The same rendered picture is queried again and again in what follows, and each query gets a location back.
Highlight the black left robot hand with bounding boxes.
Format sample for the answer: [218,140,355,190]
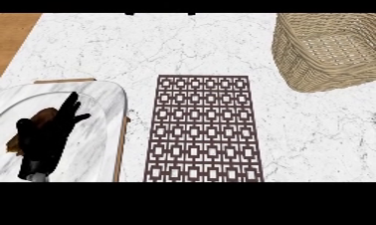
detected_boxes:
[14,92,93,179]

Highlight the brown croissant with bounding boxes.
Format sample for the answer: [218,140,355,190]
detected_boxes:
[4,107,60,155]

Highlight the brown patterned placemat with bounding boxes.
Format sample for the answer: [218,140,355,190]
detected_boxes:
[143,74,265,183]

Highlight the tan wicker basket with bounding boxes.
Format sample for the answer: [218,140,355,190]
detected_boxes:
[270,13,376,94]

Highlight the white marble tray, wooden rim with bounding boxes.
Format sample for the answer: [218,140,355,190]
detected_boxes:
[0,77,132,183]

